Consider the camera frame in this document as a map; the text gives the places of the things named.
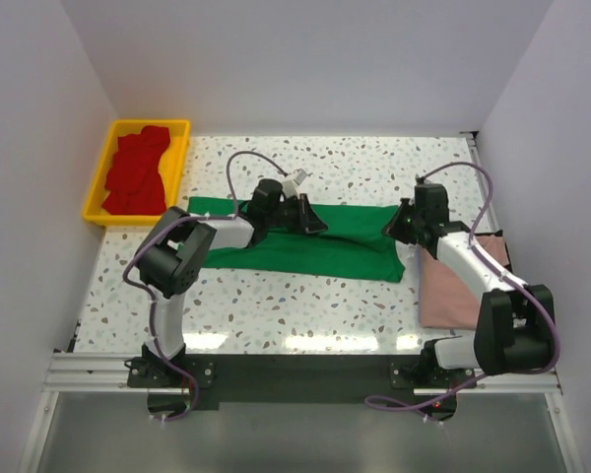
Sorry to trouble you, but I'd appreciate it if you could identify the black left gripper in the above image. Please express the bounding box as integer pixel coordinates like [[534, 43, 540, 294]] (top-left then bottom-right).
[[265, 193, 327, 235]]

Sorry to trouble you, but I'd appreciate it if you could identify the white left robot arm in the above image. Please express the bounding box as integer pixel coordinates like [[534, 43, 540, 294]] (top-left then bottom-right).
[[130, 169, 328, 386]]

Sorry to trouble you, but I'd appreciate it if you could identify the yellow plastic bin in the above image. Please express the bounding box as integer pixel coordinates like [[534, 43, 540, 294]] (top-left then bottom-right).
[[83, 119, 191, 227]]

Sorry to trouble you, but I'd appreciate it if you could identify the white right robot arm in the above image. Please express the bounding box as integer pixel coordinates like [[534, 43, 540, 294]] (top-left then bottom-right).
[[383, 182, 559, 387]]

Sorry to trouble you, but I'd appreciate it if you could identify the pink folded t shirt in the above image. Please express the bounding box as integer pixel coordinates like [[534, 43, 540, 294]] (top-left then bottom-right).
[[419, 232, 514, 330]]

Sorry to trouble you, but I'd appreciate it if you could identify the red t shirt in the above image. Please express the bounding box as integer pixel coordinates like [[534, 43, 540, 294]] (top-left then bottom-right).
[[101, 125, 170, 216]]

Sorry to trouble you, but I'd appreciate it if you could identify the green t shirt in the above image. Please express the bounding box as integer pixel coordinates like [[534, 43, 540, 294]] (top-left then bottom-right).
[[204, 204, 405, 283]]

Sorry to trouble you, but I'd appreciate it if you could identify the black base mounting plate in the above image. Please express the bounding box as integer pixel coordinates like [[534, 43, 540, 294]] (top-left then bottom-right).
[[124, 350, 473, 419]]

